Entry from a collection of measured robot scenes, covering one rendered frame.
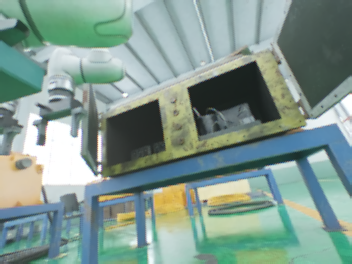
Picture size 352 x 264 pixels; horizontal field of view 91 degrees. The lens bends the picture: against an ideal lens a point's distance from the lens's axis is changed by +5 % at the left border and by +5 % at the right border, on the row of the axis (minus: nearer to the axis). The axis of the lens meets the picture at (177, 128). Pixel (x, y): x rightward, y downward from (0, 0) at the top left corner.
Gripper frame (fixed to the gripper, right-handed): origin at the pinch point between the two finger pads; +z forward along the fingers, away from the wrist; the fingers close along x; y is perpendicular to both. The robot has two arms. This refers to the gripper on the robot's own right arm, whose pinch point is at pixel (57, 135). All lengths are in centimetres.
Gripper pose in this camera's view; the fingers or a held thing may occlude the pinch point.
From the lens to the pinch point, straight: 73.3
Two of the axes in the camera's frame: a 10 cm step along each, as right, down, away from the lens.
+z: 1.7, 9.1, -3.7
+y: -2.3, -3.3, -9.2
